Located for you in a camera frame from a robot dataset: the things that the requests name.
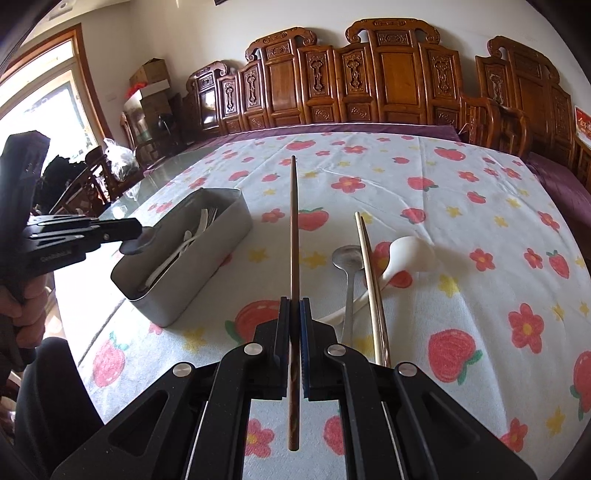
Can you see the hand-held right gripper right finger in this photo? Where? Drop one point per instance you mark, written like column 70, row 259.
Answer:
column 305, row 332

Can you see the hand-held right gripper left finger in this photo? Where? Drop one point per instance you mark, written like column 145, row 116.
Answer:
column 282, row 332

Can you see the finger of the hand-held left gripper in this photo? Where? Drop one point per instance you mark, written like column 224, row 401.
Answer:
column 115, row 225

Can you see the brown wooden chopstick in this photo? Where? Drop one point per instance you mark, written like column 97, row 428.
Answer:
column 294, row 277

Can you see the white plastic spoon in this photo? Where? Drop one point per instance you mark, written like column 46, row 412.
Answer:
column 164, row 270

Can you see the rectangular metal tin box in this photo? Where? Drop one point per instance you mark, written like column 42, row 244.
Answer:
column 180, row 258

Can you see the metal spoon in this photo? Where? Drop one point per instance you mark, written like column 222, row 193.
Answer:
column 347, row 267

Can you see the gold metal chopstick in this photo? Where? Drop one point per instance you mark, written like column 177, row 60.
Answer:
column 369, row 286

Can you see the white plastic fork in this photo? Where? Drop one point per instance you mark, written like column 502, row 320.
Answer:
column 198, row 228

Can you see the white ceramic spoon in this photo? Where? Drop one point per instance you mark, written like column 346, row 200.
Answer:
column 411, row 258

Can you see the person's left forearm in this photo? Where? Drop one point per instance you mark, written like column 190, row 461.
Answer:
column 51, row 406

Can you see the person's left hand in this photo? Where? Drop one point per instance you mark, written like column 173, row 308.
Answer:
column 27, row 309

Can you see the dark wooden dining chair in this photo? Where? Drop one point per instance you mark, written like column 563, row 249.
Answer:
column 99, row 180

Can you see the clear plastic bag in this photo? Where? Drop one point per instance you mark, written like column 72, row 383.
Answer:
column 120, row 159

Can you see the dark wooden cabinet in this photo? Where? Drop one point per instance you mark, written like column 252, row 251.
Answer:
column 152, row 120

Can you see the strawberry flower printed tablecloth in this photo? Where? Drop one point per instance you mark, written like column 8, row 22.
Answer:
column 369, row 240

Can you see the white cardboard box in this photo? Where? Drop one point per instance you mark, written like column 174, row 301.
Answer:
column 147, row 91

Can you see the brown cardboard box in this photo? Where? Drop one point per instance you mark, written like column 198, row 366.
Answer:
column 150, row 71

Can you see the purple sofa cushion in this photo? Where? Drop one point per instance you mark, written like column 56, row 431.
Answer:
column 332, row 129

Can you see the carved wooden sofa bench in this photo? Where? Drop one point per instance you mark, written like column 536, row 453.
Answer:
column 332, row 78

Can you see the purple armchair cushion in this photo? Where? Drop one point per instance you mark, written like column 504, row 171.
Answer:
column 563, row 189

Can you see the carved wooden armchair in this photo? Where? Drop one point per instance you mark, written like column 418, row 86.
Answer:
column 521, row 101

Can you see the red gift box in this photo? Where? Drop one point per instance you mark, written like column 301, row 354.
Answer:
column 582, row 121

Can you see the wooden door frame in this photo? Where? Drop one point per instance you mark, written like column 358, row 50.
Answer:
column 69, row 78

